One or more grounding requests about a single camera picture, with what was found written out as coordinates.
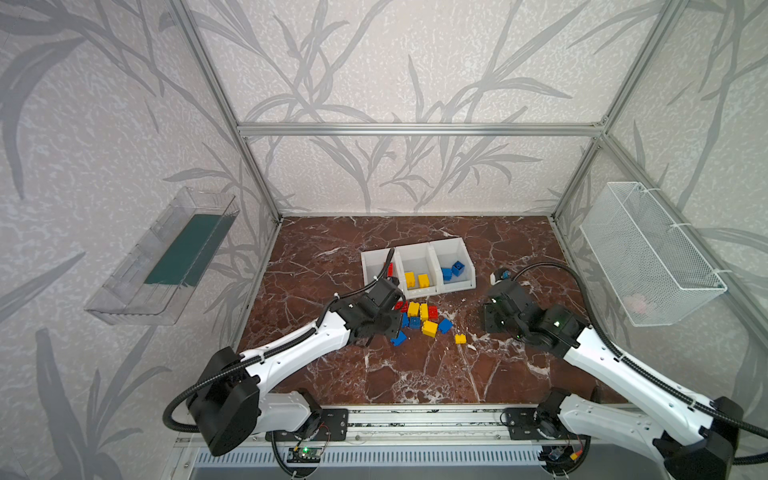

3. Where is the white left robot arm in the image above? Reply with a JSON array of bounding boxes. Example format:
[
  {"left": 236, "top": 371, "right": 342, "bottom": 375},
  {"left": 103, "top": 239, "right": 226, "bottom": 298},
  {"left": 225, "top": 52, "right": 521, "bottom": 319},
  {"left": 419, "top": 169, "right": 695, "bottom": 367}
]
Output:
[{"left": 162, "top": 249, "right": 404, "bottom": 456}]

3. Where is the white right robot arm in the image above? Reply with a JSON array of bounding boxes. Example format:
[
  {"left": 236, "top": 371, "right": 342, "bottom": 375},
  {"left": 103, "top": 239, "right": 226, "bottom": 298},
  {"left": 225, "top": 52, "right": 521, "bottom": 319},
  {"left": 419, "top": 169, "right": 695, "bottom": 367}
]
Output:
[{"left": 483, "top": 267, "right": 767, "bottom": 479}]

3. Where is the white left plastic bin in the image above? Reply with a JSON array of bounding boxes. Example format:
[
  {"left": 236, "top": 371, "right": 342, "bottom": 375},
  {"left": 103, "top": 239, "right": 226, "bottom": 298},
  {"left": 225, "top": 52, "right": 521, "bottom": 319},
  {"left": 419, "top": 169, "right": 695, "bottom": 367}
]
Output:
[{"left": 360, "top": 247, "right": 402, "bottom": 287}]

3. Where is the white plastic bin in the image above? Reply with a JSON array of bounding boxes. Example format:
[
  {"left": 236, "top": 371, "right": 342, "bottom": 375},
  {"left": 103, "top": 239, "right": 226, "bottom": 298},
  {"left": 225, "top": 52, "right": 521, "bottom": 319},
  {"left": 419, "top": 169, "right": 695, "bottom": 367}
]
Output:
[
  {"left": 395, "top": 242, "right": 439, "bottom": 300},
  {"left": 430, "top": 237, "right": 477, "bottom": 294},
  {"left": 360, "top": 247, "right": 402, "bottom": 287}
]

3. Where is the white middle plastic bin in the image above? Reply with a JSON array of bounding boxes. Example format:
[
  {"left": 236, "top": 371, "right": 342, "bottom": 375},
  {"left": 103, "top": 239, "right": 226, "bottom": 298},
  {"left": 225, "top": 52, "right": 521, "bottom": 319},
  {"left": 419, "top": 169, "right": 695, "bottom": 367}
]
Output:
[{"left": 395, "top": 242, "right": 439, "bottom": 300}]

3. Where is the white right plastic bin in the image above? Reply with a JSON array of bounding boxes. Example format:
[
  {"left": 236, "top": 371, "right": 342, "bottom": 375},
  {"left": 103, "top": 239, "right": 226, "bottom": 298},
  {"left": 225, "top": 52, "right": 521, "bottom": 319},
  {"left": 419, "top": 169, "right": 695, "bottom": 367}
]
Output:
[{"left": 430, "top": 237, "right": 477, "bottom": 294}]

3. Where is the blue lego brick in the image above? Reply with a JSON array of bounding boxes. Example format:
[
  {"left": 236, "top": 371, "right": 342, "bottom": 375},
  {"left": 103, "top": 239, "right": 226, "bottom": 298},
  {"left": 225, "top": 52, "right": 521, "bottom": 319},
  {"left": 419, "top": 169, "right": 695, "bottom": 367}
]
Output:
[{"left": 438, "top": 319, "right": 453, "bottom": 334}]

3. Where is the green circuit board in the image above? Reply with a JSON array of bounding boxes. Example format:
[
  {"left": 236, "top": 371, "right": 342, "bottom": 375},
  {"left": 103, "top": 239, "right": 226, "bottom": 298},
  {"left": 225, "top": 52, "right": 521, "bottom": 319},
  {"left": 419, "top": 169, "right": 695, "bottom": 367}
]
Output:
[{"left": 286, "top": 446, "right": 324, "bottom": 464}]

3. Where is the white wire mesh basket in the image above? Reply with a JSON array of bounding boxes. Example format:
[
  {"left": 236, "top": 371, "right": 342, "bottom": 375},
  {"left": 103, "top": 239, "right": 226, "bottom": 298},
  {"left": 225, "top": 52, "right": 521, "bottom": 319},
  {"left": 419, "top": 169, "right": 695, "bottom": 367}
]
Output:
[{"left": 580, "top": 182, "right": 728, "bottom": 327}]

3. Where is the clear wall shelf tray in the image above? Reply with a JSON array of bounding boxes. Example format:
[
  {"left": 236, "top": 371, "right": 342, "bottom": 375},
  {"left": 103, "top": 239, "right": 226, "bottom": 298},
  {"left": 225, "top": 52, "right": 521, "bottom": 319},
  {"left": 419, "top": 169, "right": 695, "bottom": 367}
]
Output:
[{"left": 85, "top": 187, "right": 240, "bottom": 326}]

